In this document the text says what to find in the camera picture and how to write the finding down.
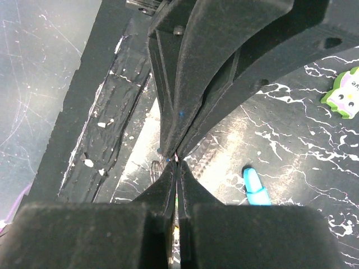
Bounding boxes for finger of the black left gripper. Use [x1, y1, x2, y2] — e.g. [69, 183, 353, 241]
[177, 1, 358, 158]
[148, 1, 196, 157]

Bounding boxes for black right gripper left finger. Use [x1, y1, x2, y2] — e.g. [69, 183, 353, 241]
[1, 161, 177, 268]

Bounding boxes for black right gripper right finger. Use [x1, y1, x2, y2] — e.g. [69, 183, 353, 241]
[178, 161, 344, 268]

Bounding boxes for green monster key tag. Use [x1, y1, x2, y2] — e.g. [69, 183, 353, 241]
[320, 67, 358, 119]

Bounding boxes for black table front rail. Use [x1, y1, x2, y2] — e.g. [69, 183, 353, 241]
[24, 1, 151, 203]

